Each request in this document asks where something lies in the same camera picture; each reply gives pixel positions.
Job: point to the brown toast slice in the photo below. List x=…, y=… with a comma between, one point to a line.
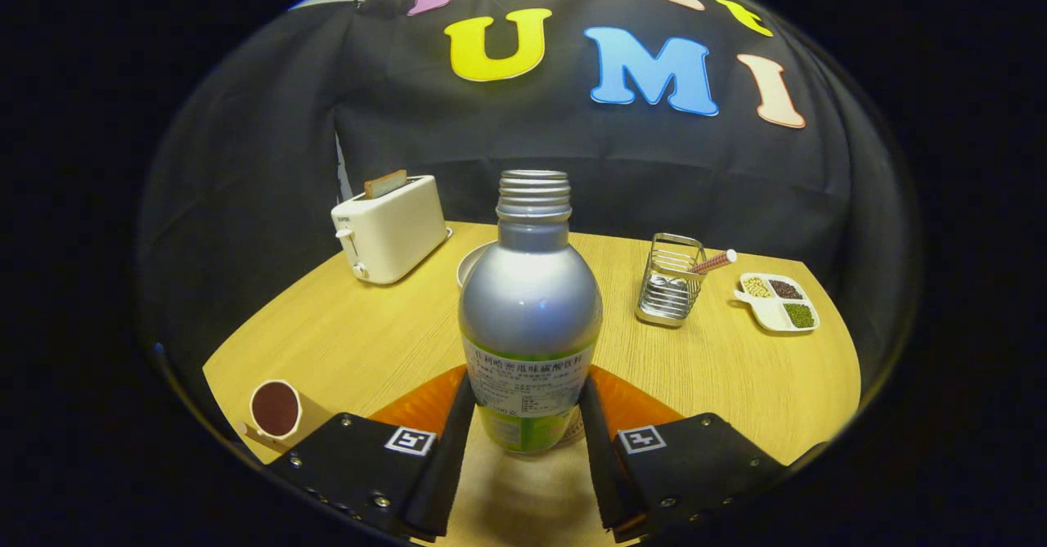
x=384, y=184

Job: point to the round wooden coaster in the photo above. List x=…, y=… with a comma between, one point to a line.
x=577, y=432

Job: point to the silver juice bottle green label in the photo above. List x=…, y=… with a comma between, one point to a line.
x=527, y=310

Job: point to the white toaster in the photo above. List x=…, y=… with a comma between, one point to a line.
x=397, y=236

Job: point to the white round plate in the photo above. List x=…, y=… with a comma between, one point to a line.
x=470, y=262

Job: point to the striped straw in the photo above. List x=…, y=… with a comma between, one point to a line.
x=718, y=261

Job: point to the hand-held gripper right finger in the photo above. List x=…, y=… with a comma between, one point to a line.
x=601, y=473

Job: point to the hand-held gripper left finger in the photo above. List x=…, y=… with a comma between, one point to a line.
x=446, y=473

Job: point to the white divided dish of beans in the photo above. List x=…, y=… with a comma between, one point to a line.
x=769, y=314

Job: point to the wooden table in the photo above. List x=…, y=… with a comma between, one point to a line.
x=720, y=375

